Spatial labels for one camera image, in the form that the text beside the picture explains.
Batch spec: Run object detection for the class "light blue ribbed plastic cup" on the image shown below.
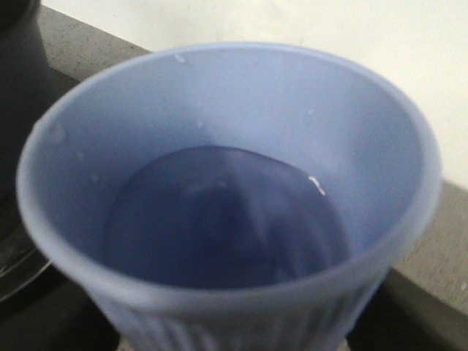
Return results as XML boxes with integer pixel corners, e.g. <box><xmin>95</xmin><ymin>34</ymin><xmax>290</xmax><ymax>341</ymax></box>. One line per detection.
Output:
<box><xmin>16</xmin><ymin>42</ymin><xmax>442</xmax><ymax>350</ymax></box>

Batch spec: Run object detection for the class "right burner with pot support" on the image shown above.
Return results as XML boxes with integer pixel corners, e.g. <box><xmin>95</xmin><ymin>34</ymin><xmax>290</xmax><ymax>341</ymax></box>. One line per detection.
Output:
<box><xmin>1</xmin><ymin>199</ymin><xmax>50</xmax><ymax>302</ymax></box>

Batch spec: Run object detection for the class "dark blue cooking pot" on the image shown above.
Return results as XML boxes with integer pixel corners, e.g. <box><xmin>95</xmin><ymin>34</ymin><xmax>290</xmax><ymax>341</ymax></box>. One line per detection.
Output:
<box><xmin>1</xmin><ymin>1</ymin><xmax>57</xmax><ymax>199</ymax></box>

